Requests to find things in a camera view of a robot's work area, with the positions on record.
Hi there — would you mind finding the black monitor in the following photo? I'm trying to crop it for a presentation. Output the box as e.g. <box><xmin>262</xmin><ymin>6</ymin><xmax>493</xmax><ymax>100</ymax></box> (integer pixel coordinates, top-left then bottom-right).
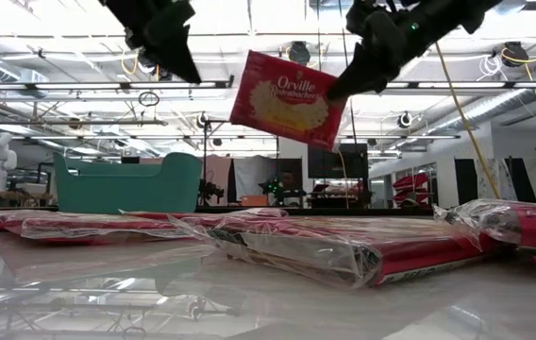
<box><xmin>308</xmin><ymin>143</ymin><xmax>369</xmax><ymax>179</ymax></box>

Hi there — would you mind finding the person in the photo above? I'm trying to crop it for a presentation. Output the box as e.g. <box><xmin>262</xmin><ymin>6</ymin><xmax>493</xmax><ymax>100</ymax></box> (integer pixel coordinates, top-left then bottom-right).
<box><xmin>277</xmin><ymin>170</ymin><xmax>303</xmax><ymax>199</ymax></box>

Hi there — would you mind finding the silver ceiling duct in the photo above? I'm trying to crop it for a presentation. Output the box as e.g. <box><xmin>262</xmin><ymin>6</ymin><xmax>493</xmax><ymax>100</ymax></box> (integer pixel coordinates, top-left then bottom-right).
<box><xmin>430</xmin><ymin>56</ymin><xmax>536</xmax><ymax>136</ymax></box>

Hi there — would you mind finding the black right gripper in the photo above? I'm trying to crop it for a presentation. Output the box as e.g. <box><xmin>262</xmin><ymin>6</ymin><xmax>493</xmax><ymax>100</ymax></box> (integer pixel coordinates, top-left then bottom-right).
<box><xmin>327</xmin><ymin>0</ymin><xmax>432</xmax><ymax>100</ymax></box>

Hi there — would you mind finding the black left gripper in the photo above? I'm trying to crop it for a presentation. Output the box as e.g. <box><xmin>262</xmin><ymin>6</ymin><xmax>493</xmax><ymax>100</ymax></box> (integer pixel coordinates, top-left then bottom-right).
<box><xmin>99</xmin><ymin>0</ymin><xmax>202</xmax><ymax>84</ymax></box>

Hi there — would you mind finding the teal plastic basket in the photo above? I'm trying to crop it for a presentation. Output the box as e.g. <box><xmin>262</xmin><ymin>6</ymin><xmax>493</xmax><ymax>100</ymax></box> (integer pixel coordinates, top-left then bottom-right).
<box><xmin>53</xmin><ymin>151</ymin><xmax>204</xmax><ymax>214</ymax></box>

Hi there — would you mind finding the yellow hanging cable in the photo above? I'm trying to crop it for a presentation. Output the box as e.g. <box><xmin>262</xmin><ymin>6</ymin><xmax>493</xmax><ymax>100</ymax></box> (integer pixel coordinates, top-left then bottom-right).
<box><xmin>432</xmin><ymin>41</ymin><xmax>503</xmax><ymax>200</ymax></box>

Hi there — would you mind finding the black aluminium table frame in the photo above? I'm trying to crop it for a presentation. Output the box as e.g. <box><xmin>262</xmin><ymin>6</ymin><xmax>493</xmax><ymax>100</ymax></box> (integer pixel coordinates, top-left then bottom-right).
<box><xmin>0</xmin><ymin>203</ymin><xmax>439</xmax><ymax>217</ymax></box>

